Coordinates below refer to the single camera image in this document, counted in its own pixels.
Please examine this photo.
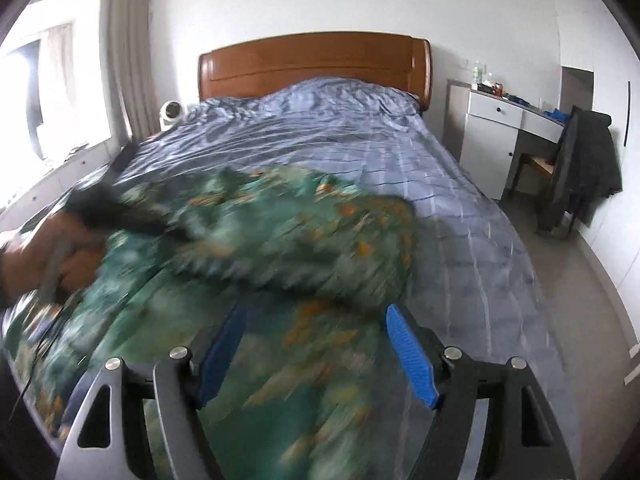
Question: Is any blue striped bed sheet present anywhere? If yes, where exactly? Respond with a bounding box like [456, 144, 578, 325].
[0, 77, 583, 480]

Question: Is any black bag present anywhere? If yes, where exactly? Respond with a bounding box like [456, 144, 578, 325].
[537, 105, 624, 234]

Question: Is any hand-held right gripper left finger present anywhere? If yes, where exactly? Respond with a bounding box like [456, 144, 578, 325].
[55, 305, 248, 480]

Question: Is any window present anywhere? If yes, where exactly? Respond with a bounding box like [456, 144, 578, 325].
[0, 0, 114, 173]

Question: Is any black cable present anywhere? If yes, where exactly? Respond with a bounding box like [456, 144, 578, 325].
[9, 305, 68, 423]

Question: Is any wooden chair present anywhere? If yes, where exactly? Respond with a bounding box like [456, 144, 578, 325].
[511, 151, 577, 239]

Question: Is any beige curtain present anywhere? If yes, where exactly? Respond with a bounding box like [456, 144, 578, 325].
[106, 0, 162, 142]

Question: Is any small white fan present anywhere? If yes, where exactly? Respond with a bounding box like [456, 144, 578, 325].
[159, 100, 187, 126]

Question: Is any white low cabinet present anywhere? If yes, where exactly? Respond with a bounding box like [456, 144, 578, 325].
[0, 142, 128, 233]

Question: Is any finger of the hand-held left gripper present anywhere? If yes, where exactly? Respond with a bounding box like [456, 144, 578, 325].
[150, 217, 211, 250]

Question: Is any wooden headboard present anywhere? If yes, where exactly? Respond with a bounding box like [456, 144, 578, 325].
[197, 31, 432, 111]

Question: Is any person's left hand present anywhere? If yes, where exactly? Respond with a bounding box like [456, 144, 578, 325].
[1, 209, 108, 307]

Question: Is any white nightstand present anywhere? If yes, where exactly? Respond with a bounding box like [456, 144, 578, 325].
[444, 78, 572, 202]

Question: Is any green floral garment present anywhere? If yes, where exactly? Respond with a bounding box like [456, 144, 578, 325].
[0, 165, 422, 480]

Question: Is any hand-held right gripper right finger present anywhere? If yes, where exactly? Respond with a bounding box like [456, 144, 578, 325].
[385, 304, 586, 480]

